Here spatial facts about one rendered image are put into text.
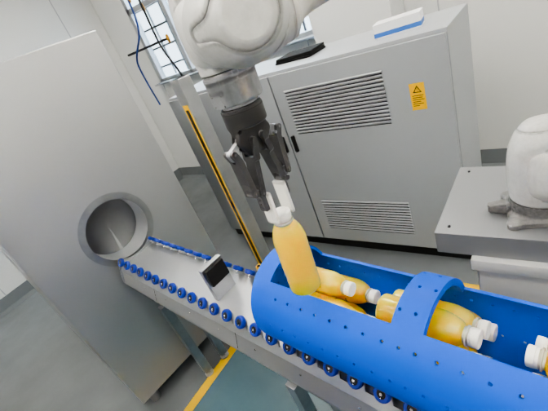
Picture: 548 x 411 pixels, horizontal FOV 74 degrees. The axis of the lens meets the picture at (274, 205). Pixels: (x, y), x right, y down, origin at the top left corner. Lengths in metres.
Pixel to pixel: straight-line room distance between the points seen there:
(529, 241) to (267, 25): 0.94
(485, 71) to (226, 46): 3.05
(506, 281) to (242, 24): 1.06
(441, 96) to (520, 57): 1.31
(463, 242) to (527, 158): 0.29
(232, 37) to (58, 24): 5.16
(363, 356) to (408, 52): 1.57
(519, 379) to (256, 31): 0.63
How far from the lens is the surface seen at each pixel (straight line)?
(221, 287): 1.47
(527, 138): 1.09
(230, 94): 0.60
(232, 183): 1.59
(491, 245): 1.19
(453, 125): 2.15
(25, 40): 5.33
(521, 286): 1.27
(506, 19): 3.27
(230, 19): 0.40
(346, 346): 0.85
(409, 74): 2.09
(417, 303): 0.79
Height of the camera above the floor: 1.82
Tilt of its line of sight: 28 degrees down
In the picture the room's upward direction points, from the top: 23 degrees counter-clockwise
